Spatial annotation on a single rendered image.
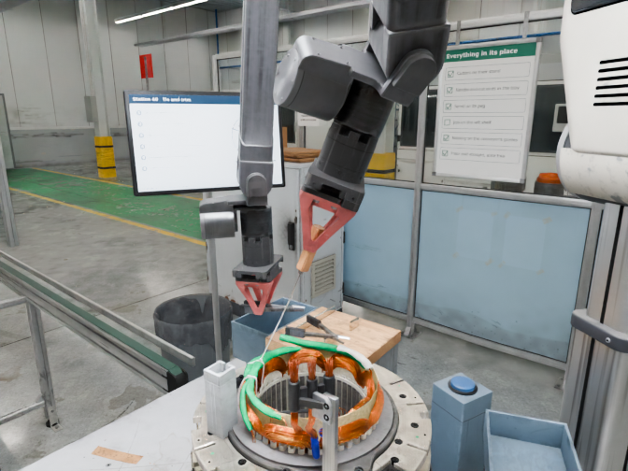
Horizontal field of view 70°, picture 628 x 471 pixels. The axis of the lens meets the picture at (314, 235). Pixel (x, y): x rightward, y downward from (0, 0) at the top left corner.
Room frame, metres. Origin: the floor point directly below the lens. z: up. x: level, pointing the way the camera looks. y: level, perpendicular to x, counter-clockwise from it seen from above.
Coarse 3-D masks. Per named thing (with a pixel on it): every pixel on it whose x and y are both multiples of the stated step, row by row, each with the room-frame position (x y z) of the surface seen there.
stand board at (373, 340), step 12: (312, 312) 0.92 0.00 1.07; (336, 312) 0.92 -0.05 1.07; (324, 324) 0.86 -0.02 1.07; (336, 324) 0.86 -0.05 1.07; (348, 324) 0.86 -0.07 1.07; (360, 324) 0.86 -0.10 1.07; (372, 324) 0.86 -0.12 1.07; (276, 336) 0.81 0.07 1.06; (348, 336) 0.81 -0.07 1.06; (360, 336) 0.81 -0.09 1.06; (372, 336) 0.81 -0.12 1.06; (384, 336) 0.81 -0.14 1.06; (396, 336) 0.82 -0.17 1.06; (276, 348) 0.79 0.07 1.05; (360, 348) 0.77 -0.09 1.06; (372, 348) 0.77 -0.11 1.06; (384, 348) 0.78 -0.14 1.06; (372, 360) 0.75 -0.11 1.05
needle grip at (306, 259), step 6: (312, 228) 0.53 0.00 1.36; (318, 228) 0.52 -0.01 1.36; (312, 234) 0.53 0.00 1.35; (318, 234) 0.52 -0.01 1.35; (306, 252) 0.53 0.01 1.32; (300, 258) 0.53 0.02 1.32; (306, 258) 0.53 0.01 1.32; (312, 258) 0.53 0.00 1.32; (300, 264) 0.53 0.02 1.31; (306, 264) 0.53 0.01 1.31; (300, 270) 0.53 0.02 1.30; (306, 270) 0.53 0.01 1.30
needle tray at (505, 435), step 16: (496, 416) 0.58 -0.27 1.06; (512, 416) 0.57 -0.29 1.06; (496, 432) 0.57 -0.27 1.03; (512, 432) 0.57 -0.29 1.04; (528, 432) 0.56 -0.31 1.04; (544, 432) 0.56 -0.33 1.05; (560, 432) 0.55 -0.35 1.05; (496, 448) 0.55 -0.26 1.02; (512, 448) 0.55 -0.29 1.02; (528, 448) 0.55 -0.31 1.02; (544, 448) 0.55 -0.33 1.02; (560, 448) 0.55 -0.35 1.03; (496, 464) 0.52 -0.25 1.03; (512, 464) 0.52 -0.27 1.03; (528, 464) 0.52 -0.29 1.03; (544, 464) 0.52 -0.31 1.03; (560, 464) 0.52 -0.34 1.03; (576, 464) 0.47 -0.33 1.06
